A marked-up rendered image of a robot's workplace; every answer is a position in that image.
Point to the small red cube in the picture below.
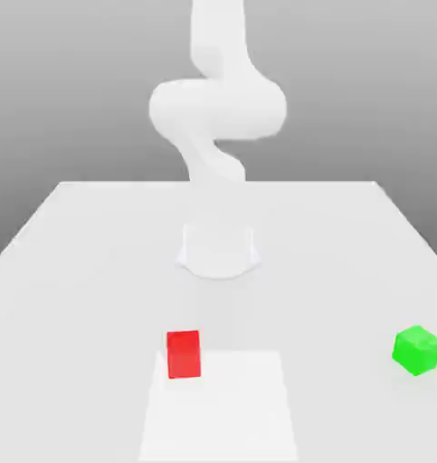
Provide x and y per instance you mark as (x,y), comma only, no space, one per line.
(183,354)

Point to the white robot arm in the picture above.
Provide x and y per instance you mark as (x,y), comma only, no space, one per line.
(218,105)

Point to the small green cube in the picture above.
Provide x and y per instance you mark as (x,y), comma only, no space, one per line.
(417,350)

